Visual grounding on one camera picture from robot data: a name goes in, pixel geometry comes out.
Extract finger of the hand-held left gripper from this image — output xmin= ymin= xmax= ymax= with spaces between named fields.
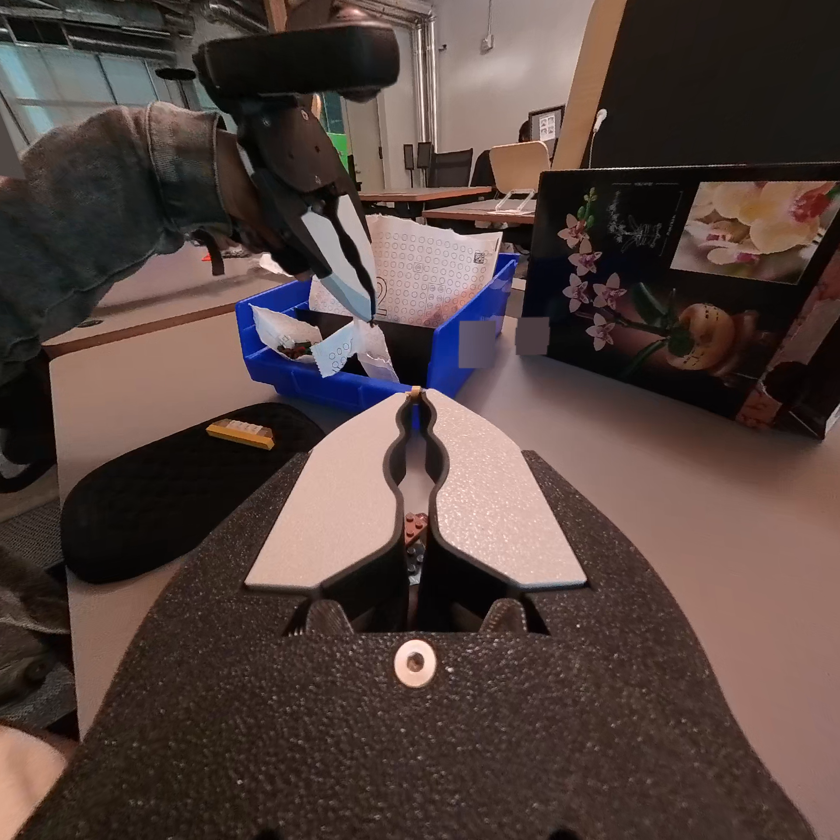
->
xmin=301 ymin=207 xmax=374 ymax=324
xmin=333 ymin=194 xmax=380 ymax=327

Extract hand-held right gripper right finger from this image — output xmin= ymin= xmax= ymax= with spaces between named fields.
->
xmin=419 ymin=388 xmax=589 ymax=595

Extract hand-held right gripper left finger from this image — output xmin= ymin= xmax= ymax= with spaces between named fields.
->
xmin=244 ymin=392 xmax=421 ymax=599

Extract white printed paper bag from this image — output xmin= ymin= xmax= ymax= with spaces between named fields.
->
xmin=308 ymin=213 xmax=505 ymax=329

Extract round brown orange lego build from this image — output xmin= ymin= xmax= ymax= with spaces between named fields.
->
xmin=403 ymin=512 xmax=432 ymax=585

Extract torn white paper bag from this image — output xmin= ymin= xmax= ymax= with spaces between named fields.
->
xmin=249 ymin=303 xmax=401 ymax=383

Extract blue bin with lego pieces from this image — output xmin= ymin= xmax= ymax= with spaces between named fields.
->
xmin=235 ymin=252 xmax=519 ymax=414

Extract person's left forearm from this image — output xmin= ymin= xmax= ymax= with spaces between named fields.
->
xmin=0 ymin=101 xmax=227 ymax=368

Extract yellow tan lego plate build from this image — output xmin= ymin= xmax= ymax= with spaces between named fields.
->
xmin=205 ymin=418 xmax=275 ymax=451

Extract wooden edged white table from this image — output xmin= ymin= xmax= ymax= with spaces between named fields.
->
xmin=360 ymin=185 xmax=538 ymax=228

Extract black mesh back chair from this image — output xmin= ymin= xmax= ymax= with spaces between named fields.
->
xmin=427 ymin=147 xmax=475 ymax=189

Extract black quilted armrest pad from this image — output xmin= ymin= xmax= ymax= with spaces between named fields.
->
xmin=60 ymin=402 xmax=326 ymax=585

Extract black framed monitor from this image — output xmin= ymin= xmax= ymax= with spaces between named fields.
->
xmin=528 ymin=105 xmax=567 ymax=143

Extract dark brown printed box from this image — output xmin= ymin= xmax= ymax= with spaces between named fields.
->
xmin=525 ymin=161 xmax=840 ymax=441

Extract person's beige shirt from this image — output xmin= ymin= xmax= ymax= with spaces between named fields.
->
xmin=0 ymin=721 xmax=72 ymax=840

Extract black panel with beige edge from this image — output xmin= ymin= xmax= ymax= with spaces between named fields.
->
xmin=551 ymin=0 xmax=840 ymax=173

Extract silver wall pipes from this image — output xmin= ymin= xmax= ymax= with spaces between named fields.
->
xmin=408 ymin=10 xmax=439 ymax=153

